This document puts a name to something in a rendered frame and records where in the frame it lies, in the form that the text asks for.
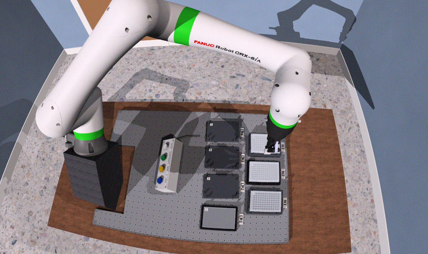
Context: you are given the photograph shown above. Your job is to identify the white button panel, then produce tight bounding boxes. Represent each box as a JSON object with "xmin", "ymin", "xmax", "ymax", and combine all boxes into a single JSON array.
[{"xmin": 155, "ymin": 135, "xmax": 200, "ymax": 194}]

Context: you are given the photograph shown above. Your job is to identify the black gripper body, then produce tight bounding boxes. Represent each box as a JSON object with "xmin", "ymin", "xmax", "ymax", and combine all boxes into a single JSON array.
[{"xmin": 267, "ymin": 128, "xmax": 286, "ymax": 144}]

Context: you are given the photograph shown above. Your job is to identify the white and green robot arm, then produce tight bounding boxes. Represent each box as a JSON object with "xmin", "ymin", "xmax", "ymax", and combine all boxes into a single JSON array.
[{"xmin": 36, "ymin": 0, "xmax": 312, "ymax": 156}]

